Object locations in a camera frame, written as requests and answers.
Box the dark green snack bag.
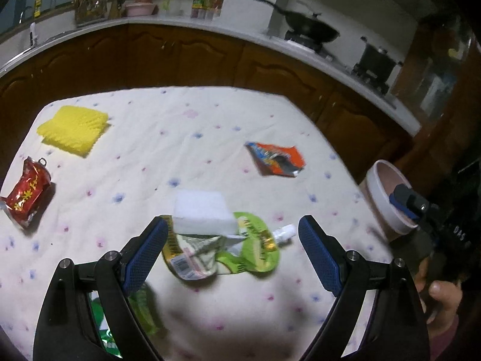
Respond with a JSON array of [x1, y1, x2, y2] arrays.
[[86, 276, 161, 360]]

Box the orange blue snack wrapper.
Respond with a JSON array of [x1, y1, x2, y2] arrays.
[[245, 142, 306, 178]]

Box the light green drink pouch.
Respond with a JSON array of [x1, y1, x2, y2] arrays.
[[160, 211, 297, 281]]

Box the white sponge block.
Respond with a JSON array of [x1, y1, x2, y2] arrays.
[[172, 190, 237, 236]]

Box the pink white trash bucket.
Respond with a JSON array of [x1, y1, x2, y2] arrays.
[[360, 160, 417, 242]]

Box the brown kitchen cabinets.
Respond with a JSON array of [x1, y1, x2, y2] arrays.
[[1, 24, 412, 180]]

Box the white kitchen countertop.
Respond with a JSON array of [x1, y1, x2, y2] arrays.
[[1, 16, 421, 136]]

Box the person's right hand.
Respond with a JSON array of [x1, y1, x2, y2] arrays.
[[427, 279, 462, 340]]

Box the black stock pot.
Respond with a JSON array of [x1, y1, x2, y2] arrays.
[[353, 36, 403, 84]]

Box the crushed red can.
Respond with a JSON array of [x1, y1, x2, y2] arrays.
[[1, 156, 51, 230]]

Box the white floral tablecloth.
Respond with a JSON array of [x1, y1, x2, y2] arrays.
[[1, 87, 391, 360]]

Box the black wok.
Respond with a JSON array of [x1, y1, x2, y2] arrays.
[[254, 0, 340, 45]]

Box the yellow cloth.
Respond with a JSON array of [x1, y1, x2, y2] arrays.
[[37, 105, 109, 157]]

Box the condiment bottles rack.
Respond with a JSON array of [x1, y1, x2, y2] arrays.
[[191, 0, 222, 20]]

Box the pink basin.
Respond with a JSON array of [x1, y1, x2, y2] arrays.
[[126, 2, 157, 17]]

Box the wooden utensil rack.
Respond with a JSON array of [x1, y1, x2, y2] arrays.
[[73, 0, 108, 27]]

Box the yellow detergent bottle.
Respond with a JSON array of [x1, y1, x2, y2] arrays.
[[33, 0, 42, 19]]

